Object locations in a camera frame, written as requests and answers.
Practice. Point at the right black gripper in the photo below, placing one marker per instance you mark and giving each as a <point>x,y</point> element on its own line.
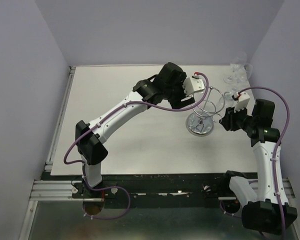
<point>228,120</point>

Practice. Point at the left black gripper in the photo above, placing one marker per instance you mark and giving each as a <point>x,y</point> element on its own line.
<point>177,104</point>

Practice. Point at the clear wine glass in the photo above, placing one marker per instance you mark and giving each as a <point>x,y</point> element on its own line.
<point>226,101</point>
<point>243,73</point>
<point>236,63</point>

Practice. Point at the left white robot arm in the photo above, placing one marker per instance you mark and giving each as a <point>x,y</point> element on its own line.
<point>90,137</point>

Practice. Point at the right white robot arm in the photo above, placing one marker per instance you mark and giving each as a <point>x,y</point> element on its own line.
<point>266,209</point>

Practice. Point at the chrome wine glass rack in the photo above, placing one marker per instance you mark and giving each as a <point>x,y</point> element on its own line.
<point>200,122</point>

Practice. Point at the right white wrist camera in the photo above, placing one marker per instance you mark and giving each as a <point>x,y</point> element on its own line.
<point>242,99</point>

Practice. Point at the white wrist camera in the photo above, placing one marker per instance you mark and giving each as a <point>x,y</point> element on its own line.
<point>242,99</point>
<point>194,84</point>

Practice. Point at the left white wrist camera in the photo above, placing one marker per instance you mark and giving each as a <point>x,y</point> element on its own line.
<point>194,84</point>

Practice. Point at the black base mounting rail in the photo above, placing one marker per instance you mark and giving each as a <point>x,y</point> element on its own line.
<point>153,191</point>

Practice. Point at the aluminium frame rail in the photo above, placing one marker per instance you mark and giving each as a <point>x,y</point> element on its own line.
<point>57,189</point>

